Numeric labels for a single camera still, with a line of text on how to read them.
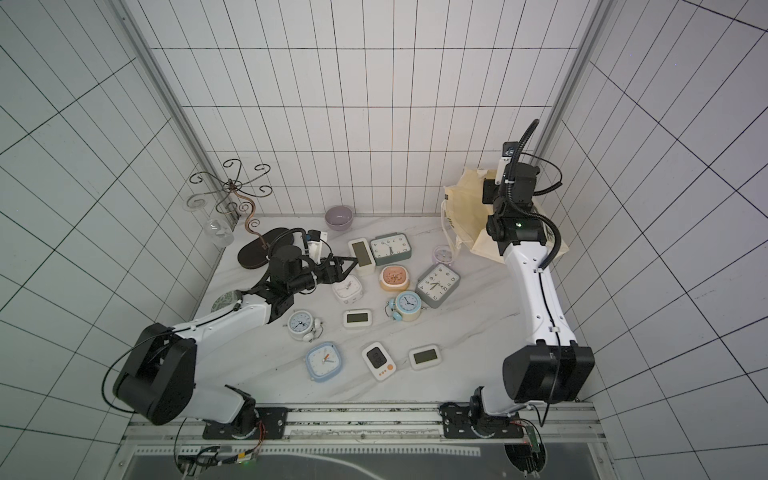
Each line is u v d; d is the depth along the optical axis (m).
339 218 1.16
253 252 1.09
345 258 0.78
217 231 0.90
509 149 0.60
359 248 1.04
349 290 0.95
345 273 0.75
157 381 0.42
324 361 0.80
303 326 0.86
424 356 0.82
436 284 0.97
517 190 0.52
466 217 0.92
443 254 1.04
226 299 0.92
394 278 0.98
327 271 0.73
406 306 0.90
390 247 1.07
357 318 0.90
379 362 0.79
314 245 0.76
